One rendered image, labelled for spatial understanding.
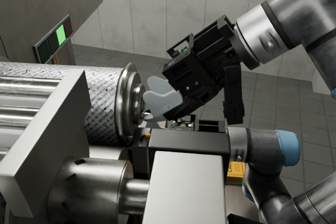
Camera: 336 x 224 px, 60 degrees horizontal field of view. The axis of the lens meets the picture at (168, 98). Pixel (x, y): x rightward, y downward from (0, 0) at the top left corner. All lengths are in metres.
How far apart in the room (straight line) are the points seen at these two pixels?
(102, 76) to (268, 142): 0.36
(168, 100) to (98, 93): 0.11
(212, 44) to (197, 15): 2.61
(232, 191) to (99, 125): 0.47
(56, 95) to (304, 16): 0.30
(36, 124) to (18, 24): 0.65
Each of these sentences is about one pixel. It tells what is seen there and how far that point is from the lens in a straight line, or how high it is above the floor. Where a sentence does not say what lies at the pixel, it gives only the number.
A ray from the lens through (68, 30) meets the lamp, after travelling 1.06.
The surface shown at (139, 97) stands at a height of 1.28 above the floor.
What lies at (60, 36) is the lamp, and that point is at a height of 1.18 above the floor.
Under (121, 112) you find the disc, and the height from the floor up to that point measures 1.28.
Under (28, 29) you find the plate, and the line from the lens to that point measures 0.86.
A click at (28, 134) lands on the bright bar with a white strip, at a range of 0.18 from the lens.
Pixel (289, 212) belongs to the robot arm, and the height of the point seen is 1.06.
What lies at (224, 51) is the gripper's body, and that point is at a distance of 0.43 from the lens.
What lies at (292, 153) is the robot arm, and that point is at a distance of 0.65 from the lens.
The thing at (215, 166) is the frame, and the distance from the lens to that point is 0.17.
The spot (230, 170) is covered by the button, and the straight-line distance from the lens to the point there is 0.86.
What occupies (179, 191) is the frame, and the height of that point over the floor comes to 1.44.
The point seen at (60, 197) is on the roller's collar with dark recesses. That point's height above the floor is 1.36.
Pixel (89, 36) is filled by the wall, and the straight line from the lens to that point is 3.65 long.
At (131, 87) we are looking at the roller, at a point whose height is 1.30.
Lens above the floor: 1.57
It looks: 36 degrees down
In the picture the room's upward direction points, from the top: straight up
